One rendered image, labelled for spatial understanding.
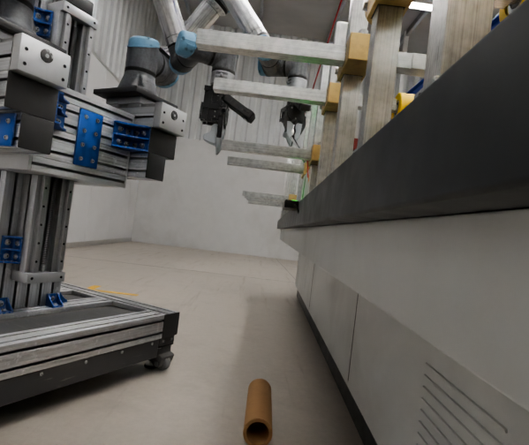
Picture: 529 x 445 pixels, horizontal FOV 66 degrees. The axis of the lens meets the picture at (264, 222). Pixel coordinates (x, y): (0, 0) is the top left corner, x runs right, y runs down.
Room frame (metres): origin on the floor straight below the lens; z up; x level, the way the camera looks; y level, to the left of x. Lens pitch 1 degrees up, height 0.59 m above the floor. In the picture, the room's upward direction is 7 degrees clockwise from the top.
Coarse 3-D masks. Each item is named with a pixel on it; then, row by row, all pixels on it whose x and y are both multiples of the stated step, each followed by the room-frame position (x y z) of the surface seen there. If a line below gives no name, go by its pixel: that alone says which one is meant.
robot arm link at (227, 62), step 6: (216, 54) 1.23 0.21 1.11; (222, 54) 1.24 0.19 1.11; (228, 54) 1.25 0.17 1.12; (216, 60) 1.25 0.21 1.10; (222, 60) 1.25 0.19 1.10; (228, 60) 1.25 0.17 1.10; (234, 60) 1.27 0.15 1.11; (216, 66) 1.25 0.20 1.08; (222, 66) 1.25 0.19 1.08; (228, 66) 1.25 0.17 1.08; (234, 66) 1.27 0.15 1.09; (234, 72) 1.28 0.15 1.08
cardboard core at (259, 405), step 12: (252, 384) 1.39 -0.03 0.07; (264, 384) 1.37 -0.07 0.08; (252, 396) 1.28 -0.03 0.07; (264, 396) 1.27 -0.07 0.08; (252, 408) 1.19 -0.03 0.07; (264, 408) 1.19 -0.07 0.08; (252, 420) 1.12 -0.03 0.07; (264, 420) 1.12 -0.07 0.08; (252, 432) 1.18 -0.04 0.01; (264, 432) 1.18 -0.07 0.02; (252, 444) 1.12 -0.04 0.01; (264, 444) 1.12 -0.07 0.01
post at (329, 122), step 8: (336, 24) 1.06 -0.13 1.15; (344, 24) 1.06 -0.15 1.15; (336, 32) 1.06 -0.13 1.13; (344, 32) 1.06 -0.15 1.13; (336, 40) 1.06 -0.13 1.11; (344, 40) 1.05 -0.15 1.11; (328, 112) 1.06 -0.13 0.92; (336, 112) 1.06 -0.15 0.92; (328, 120) 1.06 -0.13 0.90; (328, 128) 1.06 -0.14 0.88; (328, 136) 1.06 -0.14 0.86; (328, 144) 1.06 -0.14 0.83; (320, 152) 1.08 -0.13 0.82; (328, 152) 1.06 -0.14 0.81; (320, 160) 1.06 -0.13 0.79; (328, 160) 1.06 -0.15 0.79; (320, 168) 1.06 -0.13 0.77; (328, 168) 1.06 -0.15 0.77; (320, 176) 1.06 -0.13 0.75
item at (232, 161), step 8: (232, 160) 1.52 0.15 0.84; (240, 160) 1.52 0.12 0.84; (248, 160) 1.52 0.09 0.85; (256, 160) 1.52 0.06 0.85; (256, 168) 1.54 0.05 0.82; (264, 168) 1.52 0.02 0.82; (272, 168) 1.52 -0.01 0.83; (280, 168) 1.52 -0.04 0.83; (288, 168) 1.52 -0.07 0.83; (296, 168) 1.52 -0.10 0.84
